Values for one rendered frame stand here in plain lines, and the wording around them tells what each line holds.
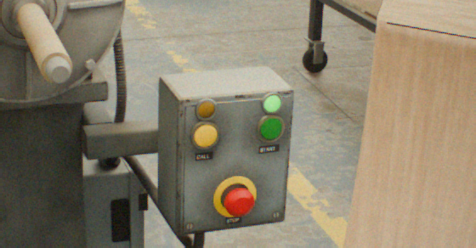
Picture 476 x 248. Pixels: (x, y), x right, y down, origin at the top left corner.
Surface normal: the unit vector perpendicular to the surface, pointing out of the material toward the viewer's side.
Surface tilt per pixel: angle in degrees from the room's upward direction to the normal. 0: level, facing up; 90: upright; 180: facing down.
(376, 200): 79
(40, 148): 90
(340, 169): 0
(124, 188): 90
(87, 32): 93
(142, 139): 90
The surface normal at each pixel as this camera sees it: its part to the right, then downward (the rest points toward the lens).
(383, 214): -0.22, 0.18
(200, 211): 0.35, 0.37
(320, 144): 0.04, -0.92
